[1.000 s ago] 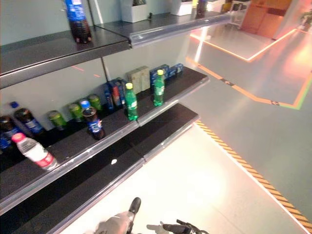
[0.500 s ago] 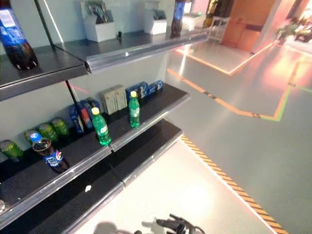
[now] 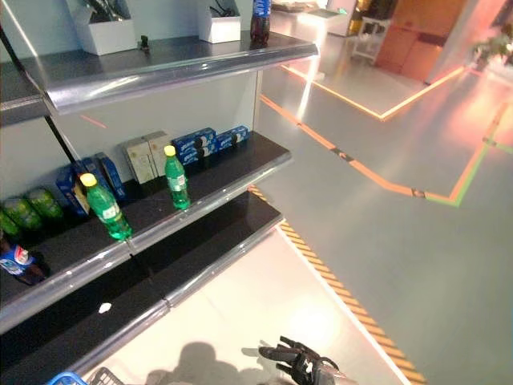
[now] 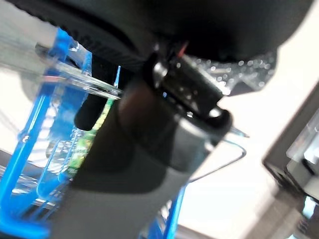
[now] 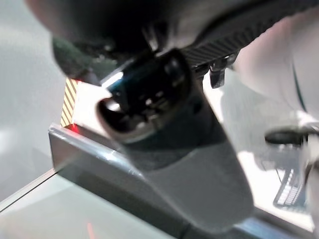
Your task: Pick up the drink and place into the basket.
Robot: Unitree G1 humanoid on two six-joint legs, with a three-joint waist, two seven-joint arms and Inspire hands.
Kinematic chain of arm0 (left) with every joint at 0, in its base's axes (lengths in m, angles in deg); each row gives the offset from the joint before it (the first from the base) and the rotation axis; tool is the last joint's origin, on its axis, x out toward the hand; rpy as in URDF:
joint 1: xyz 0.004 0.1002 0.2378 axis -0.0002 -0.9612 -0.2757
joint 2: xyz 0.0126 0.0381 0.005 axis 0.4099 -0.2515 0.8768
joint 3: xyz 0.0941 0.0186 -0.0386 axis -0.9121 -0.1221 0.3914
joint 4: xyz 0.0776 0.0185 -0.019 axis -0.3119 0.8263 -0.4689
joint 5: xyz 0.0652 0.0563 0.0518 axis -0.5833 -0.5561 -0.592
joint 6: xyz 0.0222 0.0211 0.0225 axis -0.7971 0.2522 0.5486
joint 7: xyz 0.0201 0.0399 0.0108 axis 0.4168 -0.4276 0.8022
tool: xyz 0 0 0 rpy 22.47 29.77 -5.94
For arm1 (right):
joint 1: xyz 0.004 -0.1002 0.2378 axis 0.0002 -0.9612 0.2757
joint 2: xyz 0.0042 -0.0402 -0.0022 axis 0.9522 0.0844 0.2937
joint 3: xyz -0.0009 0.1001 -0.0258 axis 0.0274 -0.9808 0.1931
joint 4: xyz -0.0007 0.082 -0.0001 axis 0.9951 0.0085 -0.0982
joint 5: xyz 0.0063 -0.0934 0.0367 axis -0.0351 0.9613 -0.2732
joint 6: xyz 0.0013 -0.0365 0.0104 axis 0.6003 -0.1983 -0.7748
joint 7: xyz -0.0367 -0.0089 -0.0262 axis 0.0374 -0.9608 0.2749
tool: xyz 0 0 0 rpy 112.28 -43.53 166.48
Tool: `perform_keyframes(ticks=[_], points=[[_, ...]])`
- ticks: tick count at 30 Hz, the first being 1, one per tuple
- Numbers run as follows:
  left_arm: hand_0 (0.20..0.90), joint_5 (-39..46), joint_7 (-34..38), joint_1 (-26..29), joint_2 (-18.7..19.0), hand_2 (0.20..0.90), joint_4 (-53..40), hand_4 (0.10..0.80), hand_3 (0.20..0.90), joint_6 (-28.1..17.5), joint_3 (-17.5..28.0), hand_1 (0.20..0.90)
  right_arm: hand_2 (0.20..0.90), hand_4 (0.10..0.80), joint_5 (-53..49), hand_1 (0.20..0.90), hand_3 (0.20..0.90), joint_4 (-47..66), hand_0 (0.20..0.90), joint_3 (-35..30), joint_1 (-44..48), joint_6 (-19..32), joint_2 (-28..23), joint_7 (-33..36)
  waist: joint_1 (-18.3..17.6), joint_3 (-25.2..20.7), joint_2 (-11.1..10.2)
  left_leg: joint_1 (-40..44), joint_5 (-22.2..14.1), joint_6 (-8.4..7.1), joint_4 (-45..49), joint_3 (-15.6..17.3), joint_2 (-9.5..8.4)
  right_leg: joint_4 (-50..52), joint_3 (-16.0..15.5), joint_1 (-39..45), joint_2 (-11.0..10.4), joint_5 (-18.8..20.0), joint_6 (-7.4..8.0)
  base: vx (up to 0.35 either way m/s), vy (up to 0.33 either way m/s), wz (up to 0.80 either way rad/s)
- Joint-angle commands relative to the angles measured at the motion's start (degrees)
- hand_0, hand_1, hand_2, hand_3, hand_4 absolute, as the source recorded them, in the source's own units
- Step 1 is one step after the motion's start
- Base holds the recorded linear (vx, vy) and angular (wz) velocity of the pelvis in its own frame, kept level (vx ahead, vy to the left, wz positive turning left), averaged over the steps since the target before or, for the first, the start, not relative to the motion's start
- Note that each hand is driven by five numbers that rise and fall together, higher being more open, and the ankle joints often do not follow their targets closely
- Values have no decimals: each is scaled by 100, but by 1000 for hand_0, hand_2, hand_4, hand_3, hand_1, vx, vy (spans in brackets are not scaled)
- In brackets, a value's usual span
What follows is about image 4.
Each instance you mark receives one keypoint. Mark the blue plastic shopping basket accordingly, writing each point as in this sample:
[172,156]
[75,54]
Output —
[15,226]

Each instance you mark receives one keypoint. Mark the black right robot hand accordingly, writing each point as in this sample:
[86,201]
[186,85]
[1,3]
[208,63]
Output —
[124,161]

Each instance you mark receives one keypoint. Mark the green drink bottle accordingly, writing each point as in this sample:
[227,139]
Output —
[82,149]

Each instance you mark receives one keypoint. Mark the black shelf with clear rail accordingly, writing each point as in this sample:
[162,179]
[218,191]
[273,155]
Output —
[281,174]

